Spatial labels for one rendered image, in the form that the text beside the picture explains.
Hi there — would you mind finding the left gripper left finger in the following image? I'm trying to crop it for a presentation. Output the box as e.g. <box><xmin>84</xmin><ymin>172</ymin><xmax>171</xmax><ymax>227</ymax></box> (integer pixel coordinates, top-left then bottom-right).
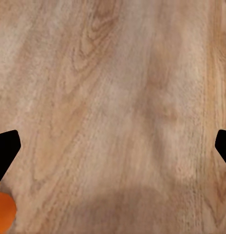
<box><xmin>0</xmin><ymin>130</ymin><xmax>21</xmax><ymax>181</ymax></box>

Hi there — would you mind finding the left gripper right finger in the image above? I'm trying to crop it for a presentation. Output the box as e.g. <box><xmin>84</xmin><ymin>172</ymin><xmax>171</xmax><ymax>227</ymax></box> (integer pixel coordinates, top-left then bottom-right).
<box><xmin>215</xmin><ymin>129</ymin><xmax>226</xmax><ymax>162</ymax></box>

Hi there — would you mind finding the can of soda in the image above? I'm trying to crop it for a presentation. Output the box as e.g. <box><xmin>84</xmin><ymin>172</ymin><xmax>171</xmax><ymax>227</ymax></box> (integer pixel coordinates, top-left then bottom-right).
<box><xmin>0</xmin><ymin>192</ymin><xmax>17</xmax><ymax>234</ymax></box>

